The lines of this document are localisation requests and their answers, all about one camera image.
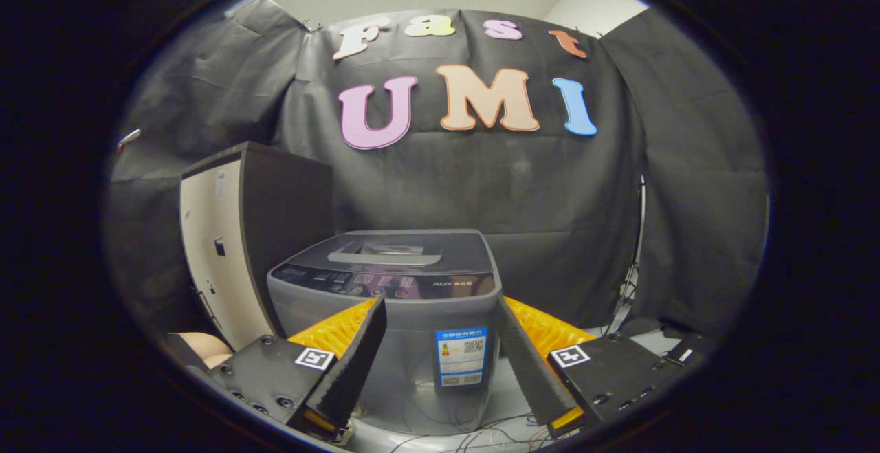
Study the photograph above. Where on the black box with white label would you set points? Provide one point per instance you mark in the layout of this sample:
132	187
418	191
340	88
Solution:
687	351

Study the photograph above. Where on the smartphone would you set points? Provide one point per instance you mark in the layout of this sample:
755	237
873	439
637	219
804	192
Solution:
128	139

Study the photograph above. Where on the black light stand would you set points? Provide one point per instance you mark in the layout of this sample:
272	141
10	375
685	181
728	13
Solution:
629	274

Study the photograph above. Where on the grey washing machine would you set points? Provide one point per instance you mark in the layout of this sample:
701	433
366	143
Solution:
412	329

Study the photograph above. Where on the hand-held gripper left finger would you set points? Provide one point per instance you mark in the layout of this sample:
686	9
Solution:
350	367

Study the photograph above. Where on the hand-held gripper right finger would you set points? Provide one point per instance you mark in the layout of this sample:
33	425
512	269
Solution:
529	367

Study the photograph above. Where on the beige cabinet with dark side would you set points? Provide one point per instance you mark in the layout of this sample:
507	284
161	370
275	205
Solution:
275	233

